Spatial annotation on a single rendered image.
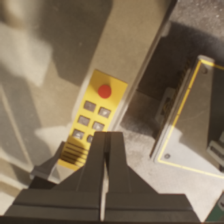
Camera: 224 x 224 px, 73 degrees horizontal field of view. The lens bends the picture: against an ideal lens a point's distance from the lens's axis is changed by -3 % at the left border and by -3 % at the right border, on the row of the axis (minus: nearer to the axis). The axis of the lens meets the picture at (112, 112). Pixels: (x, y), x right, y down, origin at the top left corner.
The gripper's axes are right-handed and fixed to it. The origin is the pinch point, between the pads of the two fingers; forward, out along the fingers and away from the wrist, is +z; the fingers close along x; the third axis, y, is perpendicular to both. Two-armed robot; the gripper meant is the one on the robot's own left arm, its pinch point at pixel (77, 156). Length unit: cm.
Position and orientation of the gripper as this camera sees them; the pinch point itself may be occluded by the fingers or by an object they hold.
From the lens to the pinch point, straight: 41.6
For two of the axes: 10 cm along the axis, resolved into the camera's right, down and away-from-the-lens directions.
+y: 3.4, -6.3, -7.0
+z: 2.1, -6.7, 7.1
